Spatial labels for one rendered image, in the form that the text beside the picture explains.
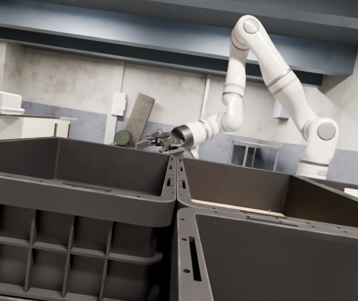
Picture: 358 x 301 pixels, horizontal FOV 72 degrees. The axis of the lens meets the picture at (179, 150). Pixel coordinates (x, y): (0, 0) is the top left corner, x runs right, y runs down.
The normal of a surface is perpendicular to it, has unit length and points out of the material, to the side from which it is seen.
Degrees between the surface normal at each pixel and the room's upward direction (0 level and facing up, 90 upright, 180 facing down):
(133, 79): 90
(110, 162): 90
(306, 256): 90
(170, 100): 90
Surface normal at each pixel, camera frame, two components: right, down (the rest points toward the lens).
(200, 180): 0.01, 0.09
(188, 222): 0.16, -0.98
